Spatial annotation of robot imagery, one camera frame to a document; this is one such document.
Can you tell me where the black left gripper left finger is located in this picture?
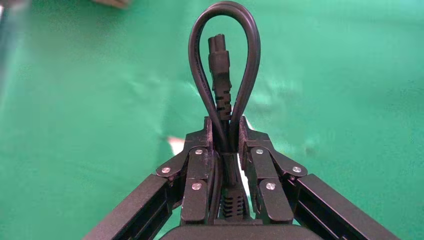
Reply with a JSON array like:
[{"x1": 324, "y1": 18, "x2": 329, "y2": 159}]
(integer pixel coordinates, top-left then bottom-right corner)
[{"x1": 82, "y1": 115, "x2": 218, "y2": 240}]

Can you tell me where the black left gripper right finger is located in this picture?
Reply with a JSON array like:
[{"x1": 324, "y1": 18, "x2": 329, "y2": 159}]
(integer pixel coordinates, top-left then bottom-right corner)
[{"x1": 238, "y1": 115, "x2": 400, "y2": 240}]

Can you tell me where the green table cloth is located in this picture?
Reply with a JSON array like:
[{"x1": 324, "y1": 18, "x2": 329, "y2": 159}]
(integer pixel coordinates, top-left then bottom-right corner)
[{"x1": 0, "y1": 0, "x2": 424, "y2": 240}]

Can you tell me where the black power cord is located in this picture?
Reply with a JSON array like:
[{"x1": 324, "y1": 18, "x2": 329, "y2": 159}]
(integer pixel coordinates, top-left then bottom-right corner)
[{"x1": 187, "y1": 0, "x2": 262, "y2": 226}]

